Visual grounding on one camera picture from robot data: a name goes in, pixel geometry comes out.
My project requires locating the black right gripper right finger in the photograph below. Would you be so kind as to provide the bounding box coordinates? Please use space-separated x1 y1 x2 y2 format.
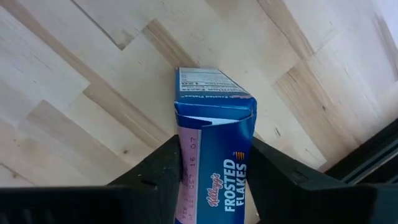
248 137 326 224

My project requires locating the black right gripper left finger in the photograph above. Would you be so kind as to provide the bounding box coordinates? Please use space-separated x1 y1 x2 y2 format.
108 135 183 224

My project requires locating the blue Frosted Flakes cereal box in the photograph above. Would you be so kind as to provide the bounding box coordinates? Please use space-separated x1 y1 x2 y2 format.
173 66 259 224

